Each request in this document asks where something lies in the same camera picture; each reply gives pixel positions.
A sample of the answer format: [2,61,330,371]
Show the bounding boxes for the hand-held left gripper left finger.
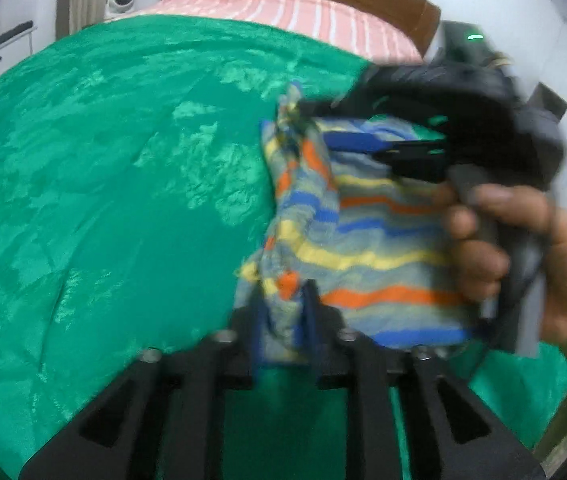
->
[18,302,269,480]

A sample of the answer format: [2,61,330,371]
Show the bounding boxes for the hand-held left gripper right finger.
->
[299,280,547,480]

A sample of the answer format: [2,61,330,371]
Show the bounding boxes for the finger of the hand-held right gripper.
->
[326,132,449,183]
[296,95,448,131]

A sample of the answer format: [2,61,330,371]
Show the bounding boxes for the striped knit sweater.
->
[236,80,484,366]

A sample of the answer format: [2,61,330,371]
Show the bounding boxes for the pink striped bed sheet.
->
[108,0,424,66]

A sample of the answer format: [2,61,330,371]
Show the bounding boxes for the green blanket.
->
[0,15,567,480]

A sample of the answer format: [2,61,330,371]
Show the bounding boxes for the beige curtain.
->
[56,0,112,41]

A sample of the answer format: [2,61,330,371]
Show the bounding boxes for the white drawer cabinet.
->
[0,10,59,91]

